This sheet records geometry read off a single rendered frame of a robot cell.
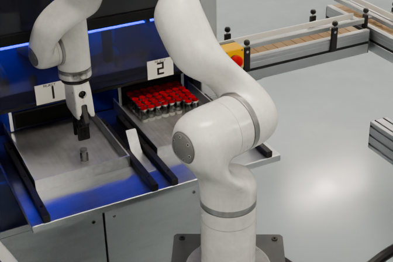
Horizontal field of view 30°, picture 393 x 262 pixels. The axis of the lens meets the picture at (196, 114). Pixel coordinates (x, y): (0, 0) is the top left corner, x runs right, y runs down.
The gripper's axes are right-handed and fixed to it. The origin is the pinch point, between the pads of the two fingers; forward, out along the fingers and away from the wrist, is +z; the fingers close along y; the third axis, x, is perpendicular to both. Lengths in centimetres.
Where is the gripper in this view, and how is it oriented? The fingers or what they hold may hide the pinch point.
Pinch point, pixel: (81, 130)
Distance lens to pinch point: 196.9
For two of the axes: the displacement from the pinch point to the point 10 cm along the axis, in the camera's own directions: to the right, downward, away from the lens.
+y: -4.5, -4.1, 8.0
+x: -8.9, 2.3, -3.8
